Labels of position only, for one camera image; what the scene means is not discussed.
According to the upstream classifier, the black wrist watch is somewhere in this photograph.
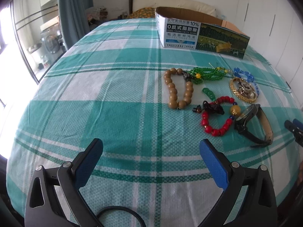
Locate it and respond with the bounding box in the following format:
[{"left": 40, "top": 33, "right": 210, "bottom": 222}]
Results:
[{"left": 234, "top": 104, "right": 274, "bottom": 148}]

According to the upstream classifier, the blue crystal bracelet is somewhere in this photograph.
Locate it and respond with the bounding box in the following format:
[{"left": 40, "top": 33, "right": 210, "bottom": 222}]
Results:
[{"left": 233, "top": 67, "right": 260, "bottom": 97}]

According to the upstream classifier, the red bead bracelet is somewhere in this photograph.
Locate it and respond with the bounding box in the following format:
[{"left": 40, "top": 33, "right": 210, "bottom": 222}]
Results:
[{"left": 192, "top": 96, "right": 242, "bottom": 137}]

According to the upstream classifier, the green jade pendant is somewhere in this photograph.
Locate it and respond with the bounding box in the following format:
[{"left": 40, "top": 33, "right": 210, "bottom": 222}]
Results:
[{"left": 202, "top": 88, "right": 216, "bottom": 101}]

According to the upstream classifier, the green bead necklace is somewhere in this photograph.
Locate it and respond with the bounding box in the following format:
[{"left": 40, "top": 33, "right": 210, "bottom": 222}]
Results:
[{"left": 188, "top": 62, "right": 234, "bottom": 85}]

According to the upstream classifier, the brown wooden bead bracelet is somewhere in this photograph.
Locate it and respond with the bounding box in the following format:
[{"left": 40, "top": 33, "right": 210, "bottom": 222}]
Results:
[{"left": 163, "top": 67, "right": 194, "bottom": 110}]

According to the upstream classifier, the right hand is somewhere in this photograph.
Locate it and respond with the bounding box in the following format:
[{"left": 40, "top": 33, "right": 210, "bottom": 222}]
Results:
[{"left": 296, "top": 161, "right": 303, "bottom": 185}]

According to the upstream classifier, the white wardrobe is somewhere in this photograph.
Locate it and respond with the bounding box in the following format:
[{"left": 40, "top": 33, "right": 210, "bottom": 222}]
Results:
[{"left": 235, "top": 0, "right": 302, "bottom": 107}]

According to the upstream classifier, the teal plaid table cloth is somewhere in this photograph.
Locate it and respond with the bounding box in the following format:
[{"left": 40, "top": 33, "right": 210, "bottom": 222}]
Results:
[{"left": 7, "top": 19, "right": 302, "bottom": 226}]

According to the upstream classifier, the open cardboard box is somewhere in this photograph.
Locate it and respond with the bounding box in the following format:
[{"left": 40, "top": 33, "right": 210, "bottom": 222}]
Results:
[{"left": 155, "top": 7, "right": 250, "bottom": 59}]

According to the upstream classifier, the washing machine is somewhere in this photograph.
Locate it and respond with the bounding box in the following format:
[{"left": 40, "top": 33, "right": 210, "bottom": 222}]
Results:
[{"left": 41, "top": 24, "right": 66, "bottom": 64}]

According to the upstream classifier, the sliding glass door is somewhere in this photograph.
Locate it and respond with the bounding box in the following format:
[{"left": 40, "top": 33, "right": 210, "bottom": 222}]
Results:
[{"left": 9, "top": 0, "right": 61, "bottom": 84}]

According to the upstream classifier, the bed with orange floral duvet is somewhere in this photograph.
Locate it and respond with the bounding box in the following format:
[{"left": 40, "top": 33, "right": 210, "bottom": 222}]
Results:
[{"left": 127, "top": 7, "right": 156, "bottom": 19}]

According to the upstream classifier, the pile of clothes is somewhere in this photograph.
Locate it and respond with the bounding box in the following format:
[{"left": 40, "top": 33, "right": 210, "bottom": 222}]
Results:
[{"left": 85, "top": 6, "right": 108, "bottom": 31}]

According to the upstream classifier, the cream padded headboard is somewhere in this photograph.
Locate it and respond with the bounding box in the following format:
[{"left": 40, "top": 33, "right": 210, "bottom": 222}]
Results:
[{"left": 129, "top": 0, "right": 217, "bottom": 17}]

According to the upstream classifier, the blue curtain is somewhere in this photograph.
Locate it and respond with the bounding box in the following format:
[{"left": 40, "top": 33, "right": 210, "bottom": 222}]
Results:
[{"left": 58, "top": 0, "right": 94, "bottom": 49}]

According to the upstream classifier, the black cable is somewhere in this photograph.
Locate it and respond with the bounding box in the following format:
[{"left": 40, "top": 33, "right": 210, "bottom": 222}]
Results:
[{"left": 95, "top": 205, "right": 146, "bottom": 227}]

